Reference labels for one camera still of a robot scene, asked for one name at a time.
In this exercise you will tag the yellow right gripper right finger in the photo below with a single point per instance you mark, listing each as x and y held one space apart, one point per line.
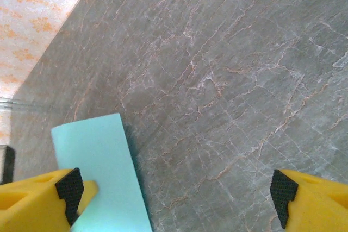
320 207

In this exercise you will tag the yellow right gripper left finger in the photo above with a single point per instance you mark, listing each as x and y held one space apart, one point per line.
27 207

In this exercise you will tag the light blue paper sheet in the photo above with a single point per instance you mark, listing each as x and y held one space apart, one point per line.
103 161

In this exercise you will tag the aluminium frame corner post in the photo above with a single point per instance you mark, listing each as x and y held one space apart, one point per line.
11 103

